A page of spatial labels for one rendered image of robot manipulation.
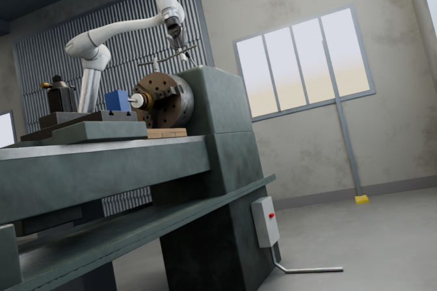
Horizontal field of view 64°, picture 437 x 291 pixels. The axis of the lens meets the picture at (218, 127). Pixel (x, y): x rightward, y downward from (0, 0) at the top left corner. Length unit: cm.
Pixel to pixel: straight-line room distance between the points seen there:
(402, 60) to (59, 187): 374
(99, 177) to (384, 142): 340
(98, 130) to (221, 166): 84
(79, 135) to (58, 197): 19
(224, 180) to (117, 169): 72
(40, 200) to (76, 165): 16
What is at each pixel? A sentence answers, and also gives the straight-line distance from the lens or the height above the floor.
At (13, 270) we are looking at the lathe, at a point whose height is 57.
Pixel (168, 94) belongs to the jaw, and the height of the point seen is 109.
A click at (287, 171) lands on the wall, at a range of 420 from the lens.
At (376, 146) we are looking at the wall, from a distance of 417.
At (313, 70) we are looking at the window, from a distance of 419.
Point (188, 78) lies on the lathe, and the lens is 193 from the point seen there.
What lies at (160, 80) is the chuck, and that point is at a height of 118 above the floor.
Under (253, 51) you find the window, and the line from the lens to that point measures 435.
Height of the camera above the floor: 73
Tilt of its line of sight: 5 degrees up
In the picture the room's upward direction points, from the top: 12 degrees counter-clockwise
